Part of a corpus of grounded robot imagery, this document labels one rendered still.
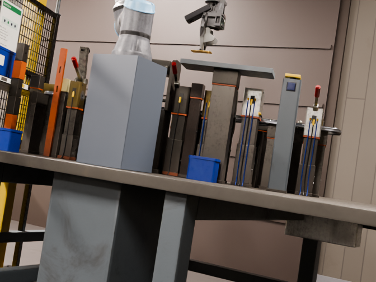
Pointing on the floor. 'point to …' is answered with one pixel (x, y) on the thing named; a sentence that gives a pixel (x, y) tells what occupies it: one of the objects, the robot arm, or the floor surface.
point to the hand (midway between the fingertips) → (202, 47)
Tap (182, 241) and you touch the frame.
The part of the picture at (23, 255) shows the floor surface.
